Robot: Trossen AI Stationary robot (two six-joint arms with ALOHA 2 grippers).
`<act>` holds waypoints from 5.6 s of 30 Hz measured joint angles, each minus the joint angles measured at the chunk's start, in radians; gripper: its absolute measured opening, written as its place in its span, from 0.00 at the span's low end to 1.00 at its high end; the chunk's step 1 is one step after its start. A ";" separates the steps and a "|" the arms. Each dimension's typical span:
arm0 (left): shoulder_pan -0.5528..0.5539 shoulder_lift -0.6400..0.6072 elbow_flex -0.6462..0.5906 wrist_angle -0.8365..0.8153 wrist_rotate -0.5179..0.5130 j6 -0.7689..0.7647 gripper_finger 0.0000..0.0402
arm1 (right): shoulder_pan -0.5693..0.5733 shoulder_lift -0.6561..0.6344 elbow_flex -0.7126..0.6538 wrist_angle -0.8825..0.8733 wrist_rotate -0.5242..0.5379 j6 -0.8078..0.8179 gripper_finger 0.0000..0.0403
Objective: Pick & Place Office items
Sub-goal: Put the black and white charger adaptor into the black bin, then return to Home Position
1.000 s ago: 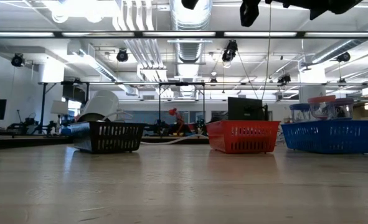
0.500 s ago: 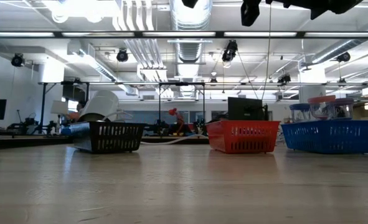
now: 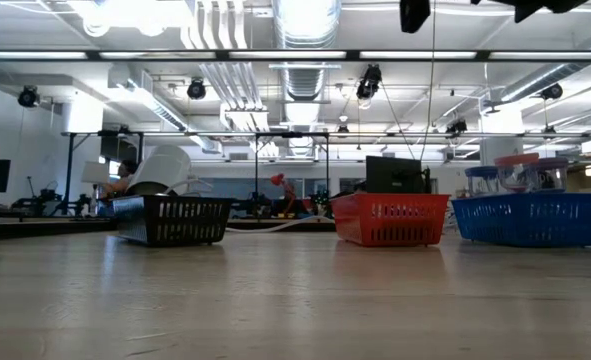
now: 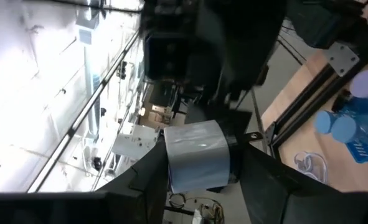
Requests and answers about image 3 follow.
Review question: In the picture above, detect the light blue hourglass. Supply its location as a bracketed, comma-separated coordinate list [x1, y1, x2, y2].
[464, 165, 501, 197]

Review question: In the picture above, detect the pink-lidded container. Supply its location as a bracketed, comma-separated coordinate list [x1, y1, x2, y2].
[494, 153, 541, 194]

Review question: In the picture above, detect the lavender hourglass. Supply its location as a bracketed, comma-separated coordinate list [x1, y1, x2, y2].
[529, 156, 571, 194]

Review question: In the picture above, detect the black ceiling spotlight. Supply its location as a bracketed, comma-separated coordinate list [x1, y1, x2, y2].
[539, 82, 565, 101]
[444, 117, 469, 136]
[17, 85, 40, 109]
[355, 63, 384, 101]
[186, 78, 207, 101]

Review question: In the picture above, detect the white pillar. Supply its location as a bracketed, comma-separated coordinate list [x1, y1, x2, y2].
[479, 137, 525, 168]

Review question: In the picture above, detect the red mesh basket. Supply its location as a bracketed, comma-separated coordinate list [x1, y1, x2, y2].
[330, 192, 452, 248]

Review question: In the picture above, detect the person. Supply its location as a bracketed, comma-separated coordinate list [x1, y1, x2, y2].
[268, 172, 304, 217]
[96, 159, 140, 200]

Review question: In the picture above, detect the blue mesh basket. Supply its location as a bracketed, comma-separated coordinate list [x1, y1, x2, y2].
[450, 191, 591, 249]

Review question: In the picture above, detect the white cylindrical lamp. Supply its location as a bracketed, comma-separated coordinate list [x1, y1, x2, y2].
[124, 144, 194, 199]

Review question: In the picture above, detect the black mesh tray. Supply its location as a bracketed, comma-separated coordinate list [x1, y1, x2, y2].
[111, 193, 237, 248]

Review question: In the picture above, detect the silver ventilation duct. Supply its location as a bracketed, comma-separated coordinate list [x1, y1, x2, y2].
[272, 0, 344, 156]

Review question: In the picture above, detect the black background rig frame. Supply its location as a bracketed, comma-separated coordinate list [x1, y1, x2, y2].
[62, 129, 591, 221]

